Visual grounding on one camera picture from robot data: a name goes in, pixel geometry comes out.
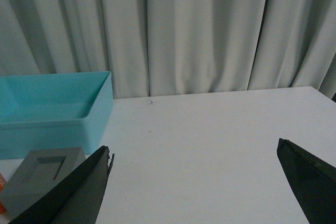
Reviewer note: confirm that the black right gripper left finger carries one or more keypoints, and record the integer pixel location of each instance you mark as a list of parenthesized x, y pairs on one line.
[(78, 197)]

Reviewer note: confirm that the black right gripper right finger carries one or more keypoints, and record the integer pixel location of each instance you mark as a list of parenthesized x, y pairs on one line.
[(311, 180)]

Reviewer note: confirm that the gray block with square hole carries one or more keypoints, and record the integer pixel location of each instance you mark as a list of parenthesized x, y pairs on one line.
[(39, 172)]

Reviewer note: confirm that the light blue plastic box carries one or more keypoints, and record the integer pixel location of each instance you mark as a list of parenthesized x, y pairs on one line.
[(54, 111)]

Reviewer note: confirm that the white pleated curtain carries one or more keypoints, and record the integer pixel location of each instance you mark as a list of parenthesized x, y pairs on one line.
[(166, 47)]

